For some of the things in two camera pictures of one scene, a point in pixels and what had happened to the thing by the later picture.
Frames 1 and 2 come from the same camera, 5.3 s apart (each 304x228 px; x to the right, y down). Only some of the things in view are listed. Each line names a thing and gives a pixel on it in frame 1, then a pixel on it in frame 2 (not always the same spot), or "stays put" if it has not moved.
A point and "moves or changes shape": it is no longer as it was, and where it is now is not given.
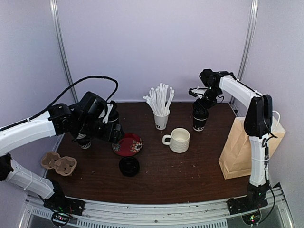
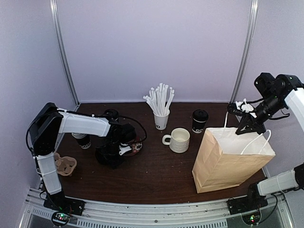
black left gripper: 114,138 -> 112,163
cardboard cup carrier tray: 63,166 stays put
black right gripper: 196,105 -> 248,124
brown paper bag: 234,160 moves or changes shape
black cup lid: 200,114 stays put
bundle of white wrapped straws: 156,99 stays put
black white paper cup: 113,115 stays put
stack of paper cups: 84,140 stays put
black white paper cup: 200,119 stays put
